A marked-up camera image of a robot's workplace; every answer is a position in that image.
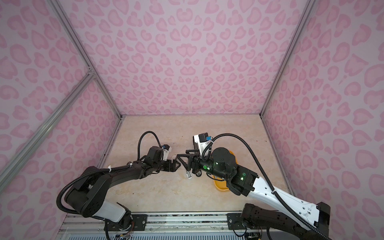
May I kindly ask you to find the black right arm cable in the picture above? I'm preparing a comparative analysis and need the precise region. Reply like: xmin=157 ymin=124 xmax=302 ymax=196
xmin=201 ymin=133 xmax=325 ymax=240

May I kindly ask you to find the aluminium frame bar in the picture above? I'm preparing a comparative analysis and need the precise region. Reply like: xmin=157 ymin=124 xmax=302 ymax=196
xmin=1 ymin=71 xmax=95 ymax=192

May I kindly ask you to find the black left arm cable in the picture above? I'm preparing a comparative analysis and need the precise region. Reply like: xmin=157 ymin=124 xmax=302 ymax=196
xmin=56 ymin=130 xmax=164 ymax=215

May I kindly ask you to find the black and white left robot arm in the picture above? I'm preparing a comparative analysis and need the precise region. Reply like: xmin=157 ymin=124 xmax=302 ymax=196
xmin=56 ymin=145 xmax=190 ymax=231

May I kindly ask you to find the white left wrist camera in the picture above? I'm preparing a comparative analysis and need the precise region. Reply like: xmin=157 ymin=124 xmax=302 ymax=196
xmin=162 ymin=145 xmax=172 ymax=161

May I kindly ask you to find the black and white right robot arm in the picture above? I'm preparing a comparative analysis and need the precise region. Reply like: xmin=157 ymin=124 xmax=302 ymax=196
xmin=176 ymin=148 xmax=330 ymax=240

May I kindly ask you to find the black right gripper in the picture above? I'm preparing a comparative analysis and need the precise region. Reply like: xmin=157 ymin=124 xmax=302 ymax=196
xmin=176 ymin=149 xmax=230 ymax=180

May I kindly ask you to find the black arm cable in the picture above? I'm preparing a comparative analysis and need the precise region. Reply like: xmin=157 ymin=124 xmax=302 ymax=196
xmin=56 ymin=130 xmax=164 ymax=215
xmin=201 ymin=133 xmax=325 ymax=240

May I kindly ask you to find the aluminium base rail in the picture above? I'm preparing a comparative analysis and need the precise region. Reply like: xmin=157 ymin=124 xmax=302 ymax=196
xmin=55 ymin=210 xmax=319 ymax=240

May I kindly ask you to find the yellow plastic tray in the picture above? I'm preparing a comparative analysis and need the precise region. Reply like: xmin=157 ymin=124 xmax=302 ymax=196
xmin=212 ymin=147 xmax=237 ymax=192

